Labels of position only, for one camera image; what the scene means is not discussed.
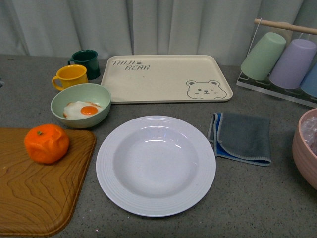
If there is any lilac plastic cup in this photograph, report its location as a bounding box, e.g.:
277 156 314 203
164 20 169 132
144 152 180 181
269 39 317 90

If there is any wooden rack handle rod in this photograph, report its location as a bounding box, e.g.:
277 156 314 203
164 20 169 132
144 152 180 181
254 18 317 35

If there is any blue plastic cup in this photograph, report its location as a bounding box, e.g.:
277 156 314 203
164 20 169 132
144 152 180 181
300 63 317 98

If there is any fake fried egg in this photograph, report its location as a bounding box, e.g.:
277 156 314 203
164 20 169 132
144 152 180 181
63 101 103 119

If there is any orange mandarin fruit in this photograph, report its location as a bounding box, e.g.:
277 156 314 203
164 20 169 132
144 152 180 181
24 124 70 164

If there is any beige bear print tray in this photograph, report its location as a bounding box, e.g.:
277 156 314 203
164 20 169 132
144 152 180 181
101 55 233 104

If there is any yellow enamel mug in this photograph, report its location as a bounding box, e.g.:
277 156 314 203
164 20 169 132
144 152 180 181
52 64 88 91

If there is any dark green enamel mug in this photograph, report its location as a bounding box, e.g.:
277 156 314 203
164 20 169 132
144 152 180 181
68 50 101 80

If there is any wooden grain serving tray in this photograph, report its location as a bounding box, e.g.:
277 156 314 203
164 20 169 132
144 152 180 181
0 127 96 237

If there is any pink ribbed bowl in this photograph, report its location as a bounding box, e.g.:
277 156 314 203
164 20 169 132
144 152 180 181
292 108 317 189

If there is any clear acrylic cup rack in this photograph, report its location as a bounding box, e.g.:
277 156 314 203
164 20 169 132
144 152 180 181
236 27 317 108

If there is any white ridged deep plate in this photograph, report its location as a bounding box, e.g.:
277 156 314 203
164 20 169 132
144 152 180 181
96 116 216 217

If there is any grey and blue cloth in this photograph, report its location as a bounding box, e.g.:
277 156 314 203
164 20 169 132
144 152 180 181
208 112 271 167

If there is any light green bowl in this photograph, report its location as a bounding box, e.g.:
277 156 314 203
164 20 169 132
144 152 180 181
51 83 111 128

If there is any crumpled clear plastic wrap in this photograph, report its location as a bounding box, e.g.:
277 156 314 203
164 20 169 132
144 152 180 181
301 117 317 155

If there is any light green plastic cup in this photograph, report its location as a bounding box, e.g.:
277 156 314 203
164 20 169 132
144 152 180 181
240 32 286 81

